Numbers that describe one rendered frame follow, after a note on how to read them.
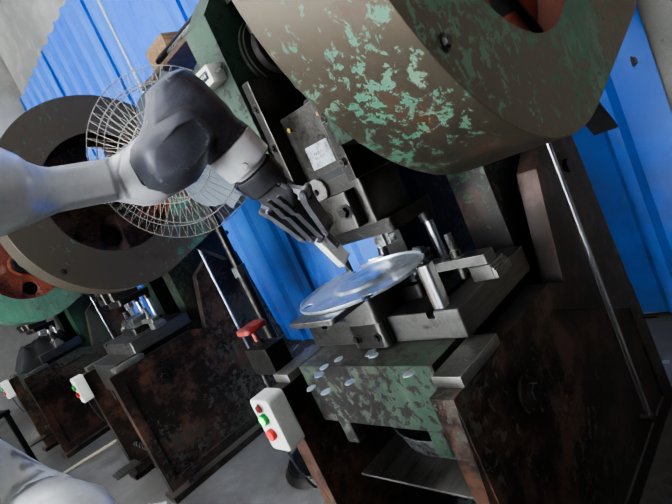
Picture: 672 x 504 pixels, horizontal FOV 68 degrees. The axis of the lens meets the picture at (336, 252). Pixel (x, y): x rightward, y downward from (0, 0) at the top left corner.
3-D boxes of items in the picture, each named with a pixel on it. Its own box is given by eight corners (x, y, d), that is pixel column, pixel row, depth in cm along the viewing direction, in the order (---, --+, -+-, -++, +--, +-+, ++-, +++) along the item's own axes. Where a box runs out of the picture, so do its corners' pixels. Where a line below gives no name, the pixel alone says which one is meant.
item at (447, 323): (469, 338, 90) (457, 309, 89) (316, 346, 123) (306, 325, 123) (531, 268, 110) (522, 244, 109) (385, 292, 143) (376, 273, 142)
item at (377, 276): (410, 246, 120) (409, 243, 120) (440, 267, 92) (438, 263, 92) (302, 294, 121) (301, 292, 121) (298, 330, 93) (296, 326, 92)
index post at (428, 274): (444, 308, 92) (424, 262, 91) (431, 310, 95) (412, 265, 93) (451, 301, 94) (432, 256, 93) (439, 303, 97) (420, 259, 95)
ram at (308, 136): (365, 229, 99) (303, 89, 95) (318, 243, 110) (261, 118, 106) (412, 200, 111) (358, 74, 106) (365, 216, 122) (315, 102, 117)
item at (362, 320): (360, 381, 92) (330, 317, 90) (313, 380, 102) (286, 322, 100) (429, 316, 108) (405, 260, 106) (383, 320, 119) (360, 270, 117)
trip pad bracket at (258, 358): (298, 415, 121) (263, 345, 118) (275, 413, 128) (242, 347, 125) (314, 400, 125) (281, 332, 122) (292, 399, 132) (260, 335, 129)
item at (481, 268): (499, 278, 95) (479, 229, 94) (430, 288, 108) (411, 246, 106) (511, 265, 99) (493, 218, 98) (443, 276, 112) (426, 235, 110)
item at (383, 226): (400, 241, 102) (389, 217, 101) (336, 258, 116) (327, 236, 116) (439, 214, 112) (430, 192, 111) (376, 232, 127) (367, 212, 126)
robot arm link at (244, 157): (228, 152, 72) (254, 178, 74) (266, 102, 79) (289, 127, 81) (188, 178, 81) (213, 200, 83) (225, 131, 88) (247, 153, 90)
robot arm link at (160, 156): (164, 212, 75) (191, 200, 67) (89, 148, 69) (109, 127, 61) (229, 133, 83) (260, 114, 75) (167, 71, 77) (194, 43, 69)
